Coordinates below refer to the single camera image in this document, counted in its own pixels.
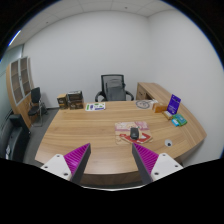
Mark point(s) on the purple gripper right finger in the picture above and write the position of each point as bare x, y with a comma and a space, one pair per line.
153, 166

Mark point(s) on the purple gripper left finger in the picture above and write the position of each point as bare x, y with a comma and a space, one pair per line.
70, 166

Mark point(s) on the black computer mouse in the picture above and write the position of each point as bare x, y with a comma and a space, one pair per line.
134, 133

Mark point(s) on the wooden office desk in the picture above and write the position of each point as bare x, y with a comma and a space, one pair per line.
111, 161

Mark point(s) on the green blue packets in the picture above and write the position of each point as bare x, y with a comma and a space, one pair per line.
178, 120

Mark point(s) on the yellow small pack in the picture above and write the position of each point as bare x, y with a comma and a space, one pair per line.
168, 115

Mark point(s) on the small wooden box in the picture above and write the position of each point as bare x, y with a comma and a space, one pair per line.
159, 107

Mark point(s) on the round white coaster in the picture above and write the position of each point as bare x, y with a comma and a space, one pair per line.
143, 104

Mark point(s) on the black leather sofa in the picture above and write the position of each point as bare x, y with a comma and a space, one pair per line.
14, 138

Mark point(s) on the white green leaflet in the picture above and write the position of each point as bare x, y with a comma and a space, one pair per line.
95, 106

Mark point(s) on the small brown box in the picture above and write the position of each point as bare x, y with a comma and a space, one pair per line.
62, 101

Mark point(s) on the black visitor chair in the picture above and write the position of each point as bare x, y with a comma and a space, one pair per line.
37, 107

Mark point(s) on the purple standing card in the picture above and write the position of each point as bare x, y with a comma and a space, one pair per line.
173, 105

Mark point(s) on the large dark brown box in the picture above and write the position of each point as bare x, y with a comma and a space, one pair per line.
75, 99

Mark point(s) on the wooden side cabinet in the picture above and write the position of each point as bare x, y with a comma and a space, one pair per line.
151, 91

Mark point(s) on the black mesh office chair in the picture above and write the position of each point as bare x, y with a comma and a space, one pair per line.
113, 88

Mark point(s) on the wooden bookshelf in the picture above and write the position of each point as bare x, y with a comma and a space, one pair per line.
19, 85

